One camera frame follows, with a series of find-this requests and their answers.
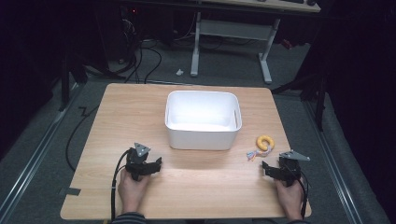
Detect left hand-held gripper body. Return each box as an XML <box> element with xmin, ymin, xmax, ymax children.
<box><xmin>124</xmin><ymin>142</ymin><xmax>158</xmax><ymax>182</ymax></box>

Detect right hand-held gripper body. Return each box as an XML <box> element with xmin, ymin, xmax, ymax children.
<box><xmin>271</xmin><ymin>150</ymin><xmax>311</xmax><ymax>188</ymax></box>

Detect yellow ring toy with rope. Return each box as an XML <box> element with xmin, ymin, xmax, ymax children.
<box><xmin>246</xmin><ymin>134</ymin><xmax>276</xmax><ymax>162</ymax></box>

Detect white plastic bin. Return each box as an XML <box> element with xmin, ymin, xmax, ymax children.
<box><xmin>164</xmin><ymin>90</ymin><xmax>243</xmax><ymax>151</ymax></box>

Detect person's left hand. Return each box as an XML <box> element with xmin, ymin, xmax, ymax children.
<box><xmin>117</xmin><ymin>168</ymin><xmax>151</xmax><ymax>215</ymax></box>

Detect person's right hand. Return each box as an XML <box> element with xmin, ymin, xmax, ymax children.
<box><xmin>275</xmin><ymin>179</ymin><xmax>305</xmax><ymax>220</ymax></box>

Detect black metal stand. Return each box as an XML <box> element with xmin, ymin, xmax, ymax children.
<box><xmin>270</xmin><ymin>60</ymin><xmax>330</xmax><ymax>133</ymax></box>
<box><xmin>58</xmin><ymin>46</ymin><xmax>90</xmax><ymax>112</ymax></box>

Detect right hand-held gripper black cable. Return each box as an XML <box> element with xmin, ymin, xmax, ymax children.
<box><xmin>290</xmin><ymin>162</ymin><xmax>312</xmax><ymax>220</ymax></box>

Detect hand-held gripper black cable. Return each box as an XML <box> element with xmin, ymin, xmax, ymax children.
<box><xmin>110</xmin><ymin>148</ymin><xmax>133</xmax><ymax>222</ymax></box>
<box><xmin>290</xmin><ymin>162</ymin><xmax>312</xmax><ymax>220</ymax></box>

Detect left hand-held gripper black cable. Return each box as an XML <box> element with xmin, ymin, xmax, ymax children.
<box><xmin>110</xmin><ymin>148</ymin><xmax>133</xmax><ymax>222</ymax></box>

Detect metal floor rail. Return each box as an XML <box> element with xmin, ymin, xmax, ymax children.
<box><xmin>302</xmin><ymin>100</ymin><xmax>365</xmax><ymax>224</ymax></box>
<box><xmin>0</xmin><ymin>83</ymin><xmax>87</xmax><ymax>218</ymax></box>

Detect black cable on floor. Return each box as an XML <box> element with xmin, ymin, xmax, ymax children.
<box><xmin>64</xmin><ymin>105</ymin><xmax>100</xmax><ymax>173</ymax></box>

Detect bundle of black cables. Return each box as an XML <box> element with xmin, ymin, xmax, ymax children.
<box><xmin>106</xmin><ymin>18</ymin><xmax>163</xmax><ymax>84</ymax></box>

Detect desk with white metal frame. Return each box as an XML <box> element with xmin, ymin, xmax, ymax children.
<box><xmin>122</xmin><ymin>0</ymin><xmax>322</xmax><ymax>85</ymax></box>

